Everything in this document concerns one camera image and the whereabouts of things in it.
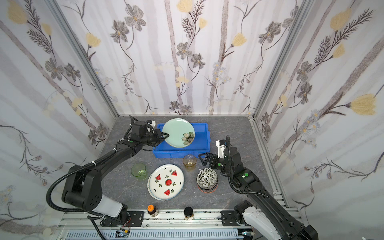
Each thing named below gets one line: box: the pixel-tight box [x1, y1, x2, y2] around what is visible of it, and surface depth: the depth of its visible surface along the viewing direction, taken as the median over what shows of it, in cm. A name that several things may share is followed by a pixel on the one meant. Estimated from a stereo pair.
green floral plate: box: [162, 118, 196, 148], surface depth 89 cm
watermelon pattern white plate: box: [147, 163, 185, 201], surface depth 86 cm
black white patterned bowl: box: [196, 168, 219, 190], surface depth 81 cm
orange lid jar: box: [147, 204, 159, 217], surface depth 71 cm
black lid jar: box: [184, 206, 194, 221], surface depth 70 cm
